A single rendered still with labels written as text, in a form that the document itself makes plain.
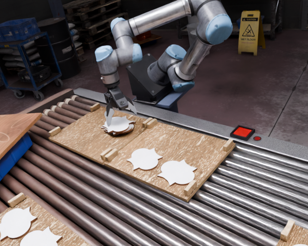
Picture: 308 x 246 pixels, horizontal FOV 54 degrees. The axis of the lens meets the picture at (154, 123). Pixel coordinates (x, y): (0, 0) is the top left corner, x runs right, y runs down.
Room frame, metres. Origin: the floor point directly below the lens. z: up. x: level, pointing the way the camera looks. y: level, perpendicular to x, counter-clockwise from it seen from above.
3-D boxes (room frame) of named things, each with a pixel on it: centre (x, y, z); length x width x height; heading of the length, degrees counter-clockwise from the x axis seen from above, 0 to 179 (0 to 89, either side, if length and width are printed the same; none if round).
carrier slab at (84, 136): (1.28, 0.26, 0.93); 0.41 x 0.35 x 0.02; 44
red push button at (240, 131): (1.04, -0.36, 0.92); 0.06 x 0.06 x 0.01; 43
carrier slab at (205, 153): (0.98, -0.03, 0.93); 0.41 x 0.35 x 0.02; 45
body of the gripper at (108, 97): (1.27, 0.15, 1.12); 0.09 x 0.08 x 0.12; 24
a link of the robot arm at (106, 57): (1.26, 0.15, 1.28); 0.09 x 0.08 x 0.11; 99
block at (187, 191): (0.75, -0.08, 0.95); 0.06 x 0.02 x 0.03; 135
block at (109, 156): (1.03, 0.20, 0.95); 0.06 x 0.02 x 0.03; 135
